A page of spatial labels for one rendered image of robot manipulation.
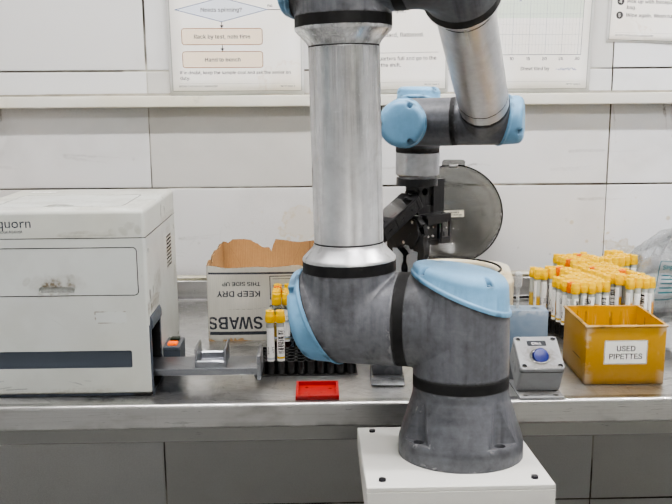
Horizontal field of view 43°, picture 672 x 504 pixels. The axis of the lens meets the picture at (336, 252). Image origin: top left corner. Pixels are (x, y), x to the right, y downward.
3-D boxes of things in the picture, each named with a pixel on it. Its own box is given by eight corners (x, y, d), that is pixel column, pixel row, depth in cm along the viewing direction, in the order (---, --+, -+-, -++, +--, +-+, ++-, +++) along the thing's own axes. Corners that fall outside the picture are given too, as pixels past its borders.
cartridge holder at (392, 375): (371, 386, 137) (371, 365, 137) (369, 368, 146) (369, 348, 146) (404, 386, 137) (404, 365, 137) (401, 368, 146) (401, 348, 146)
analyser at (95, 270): (-25, 398, 133) (-43, 210, 128) (32, 346, 160) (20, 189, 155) (171, 395, 134) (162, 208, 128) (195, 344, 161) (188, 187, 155)
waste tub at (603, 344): (583, 385, 137) (586, 326, 135) (560, 359, 150) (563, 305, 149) (665, 384, 137) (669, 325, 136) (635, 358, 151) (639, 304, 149)
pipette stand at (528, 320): (489, 368, 146) (490, 312, 144) (484, 356, 153) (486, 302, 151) (547, 369, 145) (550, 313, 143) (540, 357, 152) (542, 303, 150)
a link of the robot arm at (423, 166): (417, 154, 139) (384, 151, 145) (417, 182, 140) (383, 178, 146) (449, 152, 144) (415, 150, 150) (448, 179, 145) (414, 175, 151)
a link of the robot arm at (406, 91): (390, 86, 139) (400, 86, 147) (389, 153, 141) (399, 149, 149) (437, 86, 137) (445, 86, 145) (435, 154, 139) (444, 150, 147)
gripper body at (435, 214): (451, 246, 148) (453, 177, 146) (416, 252, 142) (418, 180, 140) (420, 240, 154) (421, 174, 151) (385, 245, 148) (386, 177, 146)
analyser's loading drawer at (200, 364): (132, 381, 135) (130, 350, 134) (140, 368, 141) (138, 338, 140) (260, 380, 135) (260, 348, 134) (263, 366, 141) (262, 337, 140)
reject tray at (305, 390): (295, 400, 131) (295, 395, 131) (296, 385, 138) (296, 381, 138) (339, 400, 132) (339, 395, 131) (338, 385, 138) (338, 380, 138)
